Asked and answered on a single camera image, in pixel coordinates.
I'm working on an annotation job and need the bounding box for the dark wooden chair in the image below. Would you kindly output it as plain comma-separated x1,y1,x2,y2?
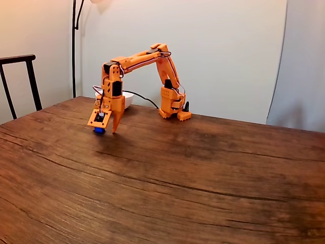
0,54,43,120

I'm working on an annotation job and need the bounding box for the black camera cable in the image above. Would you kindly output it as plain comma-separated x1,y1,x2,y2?
122,90,160,109

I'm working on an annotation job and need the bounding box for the black floor lamp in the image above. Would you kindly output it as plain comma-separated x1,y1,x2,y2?
72,0,114,99

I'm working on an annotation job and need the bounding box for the white bowl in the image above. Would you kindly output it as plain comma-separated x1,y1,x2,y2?
94,89,135,110

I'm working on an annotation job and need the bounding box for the white backdrop sheet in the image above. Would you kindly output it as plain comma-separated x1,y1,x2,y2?
70,0,289,125

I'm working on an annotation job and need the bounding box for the orange gripper camera mount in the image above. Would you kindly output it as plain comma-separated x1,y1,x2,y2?
87,108,113,128

